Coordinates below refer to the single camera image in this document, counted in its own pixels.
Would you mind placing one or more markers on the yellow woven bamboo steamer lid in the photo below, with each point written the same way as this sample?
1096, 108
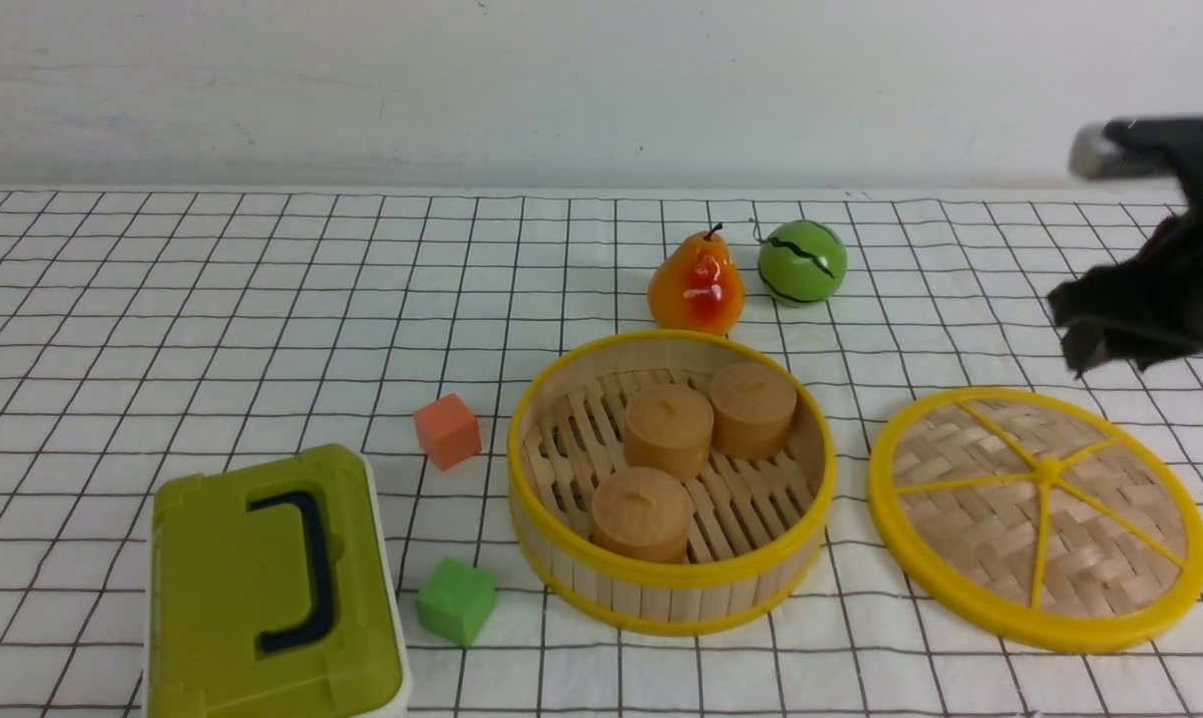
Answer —
1035, 520

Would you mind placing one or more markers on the tan toy bun left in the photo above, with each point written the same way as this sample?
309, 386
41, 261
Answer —
668, 427

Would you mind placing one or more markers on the green foam cube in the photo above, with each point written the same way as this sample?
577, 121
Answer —
456, 601

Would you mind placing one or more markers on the tan toy bun right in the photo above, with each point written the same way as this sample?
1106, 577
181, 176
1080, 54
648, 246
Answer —
754, 408

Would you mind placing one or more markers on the green lidded box dark handle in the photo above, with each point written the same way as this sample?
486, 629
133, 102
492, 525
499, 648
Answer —
270, 594

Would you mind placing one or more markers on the orange foam cube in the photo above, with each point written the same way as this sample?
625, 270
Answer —
448, 432

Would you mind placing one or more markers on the tan toy bun front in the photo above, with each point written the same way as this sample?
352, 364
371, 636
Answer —
642, 513

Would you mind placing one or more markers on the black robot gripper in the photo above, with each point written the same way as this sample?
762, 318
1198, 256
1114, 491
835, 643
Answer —
1129, 312

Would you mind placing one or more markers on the tan toy bun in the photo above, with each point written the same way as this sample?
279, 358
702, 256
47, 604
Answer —
668, 427
642, 513
754, 408

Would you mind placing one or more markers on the green toy watermelon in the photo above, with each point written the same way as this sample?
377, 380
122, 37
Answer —
802, 263

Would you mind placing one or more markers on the orange toy pear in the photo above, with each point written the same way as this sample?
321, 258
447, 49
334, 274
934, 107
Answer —
698, 288

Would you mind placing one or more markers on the bamboo steamer basket yellow rims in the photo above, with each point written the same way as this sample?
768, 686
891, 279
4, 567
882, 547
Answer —
757, 525

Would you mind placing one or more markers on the white grid tablecloth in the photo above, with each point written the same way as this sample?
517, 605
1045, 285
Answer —
146, 335

